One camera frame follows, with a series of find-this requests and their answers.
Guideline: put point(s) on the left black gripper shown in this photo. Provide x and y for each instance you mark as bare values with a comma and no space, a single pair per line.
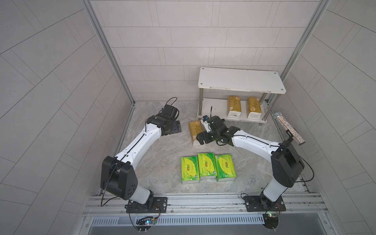
176,126

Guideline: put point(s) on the white two-tier shelf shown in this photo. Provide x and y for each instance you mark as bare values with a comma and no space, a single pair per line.
237,80

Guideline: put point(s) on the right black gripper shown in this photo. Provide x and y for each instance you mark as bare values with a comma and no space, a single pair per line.
206,138

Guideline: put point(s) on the circuit board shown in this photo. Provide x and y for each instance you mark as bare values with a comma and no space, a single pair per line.
143,224
271,221

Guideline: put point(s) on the aluminium rail frame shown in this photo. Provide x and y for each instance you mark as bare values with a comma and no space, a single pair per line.
233,203

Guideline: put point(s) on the right circuit board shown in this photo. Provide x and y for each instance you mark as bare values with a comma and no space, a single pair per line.
271,221

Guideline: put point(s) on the left circuit board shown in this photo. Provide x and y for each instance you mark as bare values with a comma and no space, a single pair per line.
143,224

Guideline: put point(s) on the sparkly tube on black stand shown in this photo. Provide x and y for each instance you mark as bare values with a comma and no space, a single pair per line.
290,130

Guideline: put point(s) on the gold tissue pack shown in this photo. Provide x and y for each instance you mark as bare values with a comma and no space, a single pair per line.
234,107
253,107
195,128

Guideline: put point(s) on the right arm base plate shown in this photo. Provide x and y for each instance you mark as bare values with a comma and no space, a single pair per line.
262,204

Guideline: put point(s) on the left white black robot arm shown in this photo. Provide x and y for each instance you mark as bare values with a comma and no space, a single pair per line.
118,175

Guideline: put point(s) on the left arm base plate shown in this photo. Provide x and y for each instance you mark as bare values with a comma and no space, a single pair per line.
158,205

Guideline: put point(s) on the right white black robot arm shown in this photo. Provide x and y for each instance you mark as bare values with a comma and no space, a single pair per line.
287,165

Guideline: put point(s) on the green tissue pack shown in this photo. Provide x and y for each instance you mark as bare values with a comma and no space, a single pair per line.
225,168
190,170
207,166

